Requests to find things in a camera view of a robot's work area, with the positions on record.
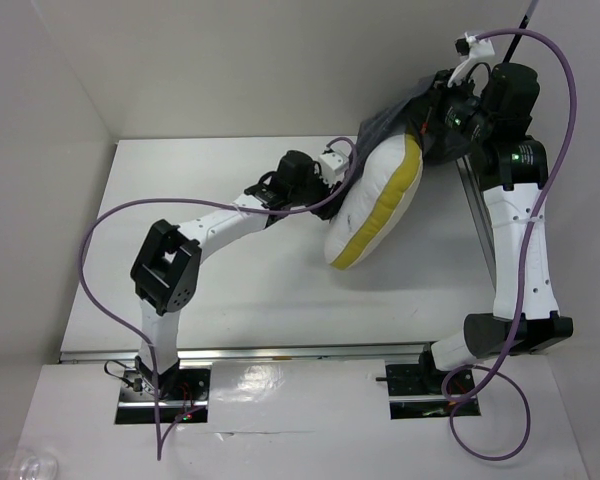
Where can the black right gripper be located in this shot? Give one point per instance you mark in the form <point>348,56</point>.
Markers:
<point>442,92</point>

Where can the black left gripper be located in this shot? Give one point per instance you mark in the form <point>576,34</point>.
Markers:
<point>327,210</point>

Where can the dark grey checked pillowcase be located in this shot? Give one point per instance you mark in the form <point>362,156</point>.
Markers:
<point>417,114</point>

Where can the white pillow yellow edge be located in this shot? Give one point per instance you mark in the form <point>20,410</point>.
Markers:
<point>376,202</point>

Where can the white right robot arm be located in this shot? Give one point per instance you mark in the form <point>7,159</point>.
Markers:
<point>511,169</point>

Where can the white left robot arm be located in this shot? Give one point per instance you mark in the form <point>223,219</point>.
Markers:
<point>166,269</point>

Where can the clear plastic object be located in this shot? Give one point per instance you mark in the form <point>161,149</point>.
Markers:
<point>25,463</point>

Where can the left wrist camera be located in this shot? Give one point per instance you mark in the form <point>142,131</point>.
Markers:
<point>333,166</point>

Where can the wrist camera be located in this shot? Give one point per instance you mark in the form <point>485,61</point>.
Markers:
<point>333,166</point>
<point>472,51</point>

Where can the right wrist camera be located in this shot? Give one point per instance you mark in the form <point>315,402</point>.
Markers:
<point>472,51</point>

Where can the aluminium rail frame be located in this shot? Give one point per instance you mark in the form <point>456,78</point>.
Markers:
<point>274,288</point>

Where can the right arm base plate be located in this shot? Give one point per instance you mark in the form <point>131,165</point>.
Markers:
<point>416,394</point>

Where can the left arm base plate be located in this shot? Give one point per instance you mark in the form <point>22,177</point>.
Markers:
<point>189,395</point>

